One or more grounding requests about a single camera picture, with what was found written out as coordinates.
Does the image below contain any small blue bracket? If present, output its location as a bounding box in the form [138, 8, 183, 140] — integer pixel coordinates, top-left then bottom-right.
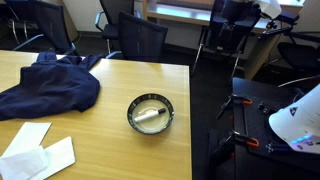
[265, 142, 275, 154]

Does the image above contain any navy blue cloth garment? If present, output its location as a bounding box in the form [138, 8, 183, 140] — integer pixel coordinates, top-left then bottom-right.
[0, 50, 105, 122]

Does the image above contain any dark rimmed ceramic bowl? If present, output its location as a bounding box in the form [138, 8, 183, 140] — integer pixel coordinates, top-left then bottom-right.
[126, 93, 175, 136]

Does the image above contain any dark chair with chrome legs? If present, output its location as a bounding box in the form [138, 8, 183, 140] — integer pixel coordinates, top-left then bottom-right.
[191, 13, 259, 81]

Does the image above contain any black office chair with armrests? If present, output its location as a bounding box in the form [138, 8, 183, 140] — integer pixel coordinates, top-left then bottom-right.
[94, 0, 135, 54]

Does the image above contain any white marker with black cap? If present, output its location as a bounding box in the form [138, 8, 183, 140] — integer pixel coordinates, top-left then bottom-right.
[133, 107, 167, 123]

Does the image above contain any black clamp with orange handle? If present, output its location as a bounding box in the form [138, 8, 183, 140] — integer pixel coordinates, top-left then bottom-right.
[211, 130, 261, 162]
[216, 94, 254, 120]

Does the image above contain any black camera on mount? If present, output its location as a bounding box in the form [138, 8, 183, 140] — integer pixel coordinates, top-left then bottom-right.
[260, 11, 301, 38]

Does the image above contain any black round seat office chair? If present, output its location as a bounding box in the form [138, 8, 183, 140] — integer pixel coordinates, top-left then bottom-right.
[276, 31, 320, 89]

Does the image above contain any black mesh back office chair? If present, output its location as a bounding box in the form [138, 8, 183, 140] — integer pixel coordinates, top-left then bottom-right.
[105, 10, 169, 63]

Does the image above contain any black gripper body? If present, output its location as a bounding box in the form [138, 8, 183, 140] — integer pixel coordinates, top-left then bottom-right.
[218, 0, 263, 26]

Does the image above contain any folded white paper sheet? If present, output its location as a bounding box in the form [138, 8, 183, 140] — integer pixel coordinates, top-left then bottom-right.
[29, 135, 77, 180]

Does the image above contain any white device on black stand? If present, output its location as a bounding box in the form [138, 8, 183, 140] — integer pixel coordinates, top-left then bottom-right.
[231, 76, 320, 174]

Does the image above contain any black chair with chrome frame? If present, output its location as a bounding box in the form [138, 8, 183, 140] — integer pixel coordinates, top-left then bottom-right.
[0, 0, 80, 56]

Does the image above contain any crumpled white tissue paper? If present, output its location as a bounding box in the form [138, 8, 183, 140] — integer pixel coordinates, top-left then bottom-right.
[0, 145, 50, 180]

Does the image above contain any flat white paper sheet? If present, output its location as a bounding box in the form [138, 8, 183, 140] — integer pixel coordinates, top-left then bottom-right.
[1, 121, 53, 158]

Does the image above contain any small black fixture block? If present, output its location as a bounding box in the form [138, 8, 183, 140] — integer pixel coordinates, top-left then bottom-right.
[257, 103, 273, 116]

